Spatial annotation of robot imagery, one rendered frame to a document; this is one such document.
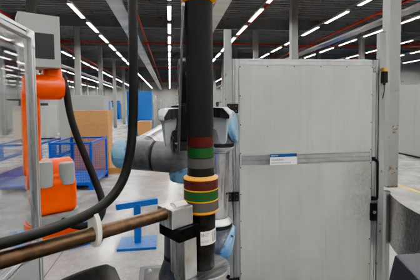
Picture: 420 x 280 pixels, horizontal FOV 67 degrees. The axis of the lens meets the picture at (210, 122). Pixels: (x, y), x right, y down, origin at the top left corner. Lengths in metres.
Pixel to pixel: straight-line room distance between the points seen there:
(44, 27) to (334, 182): 3.56
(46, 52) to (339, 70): 3.26
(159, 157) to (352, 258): 2.25
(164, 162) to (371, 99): 2.09
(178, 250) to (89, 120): 8.12
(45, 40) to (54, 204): 1.97
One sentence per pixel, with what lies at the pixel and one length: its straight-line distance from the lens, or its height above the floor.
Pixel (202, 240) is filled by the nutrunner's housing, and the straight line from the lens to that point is 0.41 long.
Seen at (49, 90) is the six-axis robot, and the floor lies 1.88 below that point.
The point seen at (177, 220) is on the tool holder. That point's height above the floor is 1.54.
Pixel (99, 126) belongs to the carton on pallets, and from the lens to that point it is 8.43.
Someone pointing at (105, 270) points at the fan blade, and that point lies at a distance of 0.56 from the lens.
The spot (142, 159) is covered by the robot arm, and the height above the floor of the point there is 1.55.
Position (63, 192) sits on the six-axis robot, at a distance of 4.34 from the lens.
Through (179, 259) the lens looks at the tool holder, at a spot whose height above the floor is 1.49.
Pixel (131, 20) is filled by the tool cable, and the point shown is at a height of 1.76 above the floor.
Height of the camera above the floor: 1.67
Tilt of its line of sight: 3 degrees down
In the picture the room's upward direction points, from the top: 1 degrees counter-clockwise
